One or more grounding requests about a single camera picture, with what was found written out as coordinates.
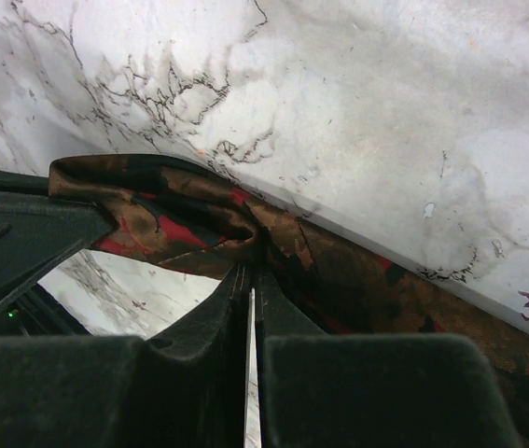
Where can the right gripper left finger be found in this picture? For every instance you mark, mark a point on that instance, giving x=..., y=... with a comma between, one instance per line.
x=185, y=387

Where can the brown red patterned tie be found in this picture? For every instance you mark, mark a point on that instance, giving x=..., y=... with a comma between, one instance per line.
x=178, y=216

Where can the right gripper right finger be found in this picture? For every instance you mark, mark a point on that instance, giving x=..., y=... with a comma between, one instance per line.
x=415, y=390

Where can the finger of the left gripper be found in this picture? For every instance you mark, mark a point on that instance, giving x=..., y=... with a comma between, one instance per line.
x=37, y=234

